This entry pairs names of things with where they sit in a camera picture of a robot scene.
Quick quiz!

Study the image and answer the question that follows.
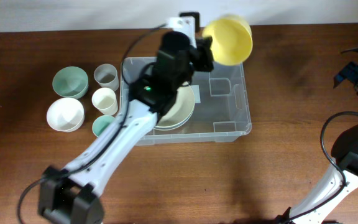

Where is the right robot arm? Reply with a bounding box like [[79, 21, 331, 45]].
[[275, 111, 358, 223]]

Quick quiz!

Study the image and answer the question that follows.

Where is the yellow bowl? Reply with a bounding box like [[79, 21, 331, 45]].
[[202, 14, 253, 66]]

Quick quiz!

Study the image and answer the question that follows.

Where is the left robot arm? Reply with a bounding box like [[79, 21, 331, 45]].
[[38, 31, 214, 223]]

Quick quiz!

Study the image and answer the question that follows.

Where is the grey cup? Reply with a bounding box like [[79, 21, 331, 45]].
[[94, 63, 119, 91]]

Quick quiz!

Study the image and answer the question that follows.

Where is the green bowl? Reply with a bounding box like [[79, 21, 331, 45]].
[[52, 66, 89, 99]]

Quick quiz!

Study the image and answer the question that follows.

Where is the white bowl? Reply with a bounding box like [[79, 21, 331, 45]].
[[46, 98, 85, 133]]

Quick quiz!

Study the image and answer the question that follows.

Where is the green cup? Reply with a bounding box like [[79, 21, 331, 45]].
[[92, 115, 115, 137]]

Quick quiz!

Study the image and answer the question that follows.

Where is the beige bowl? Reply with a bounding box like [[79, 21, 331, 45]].
[[155, 84, 196, 128], [153, 93, 196, 131]]

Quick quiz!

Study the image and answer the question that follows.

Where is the cream cup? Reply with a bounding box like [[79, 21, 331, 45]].
[[91, 88, 118, 116]]

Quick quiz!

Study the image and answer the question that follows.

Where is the clear plastic storage container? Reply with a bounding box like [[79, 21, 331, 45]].
[[137, 63, 252, 146]]

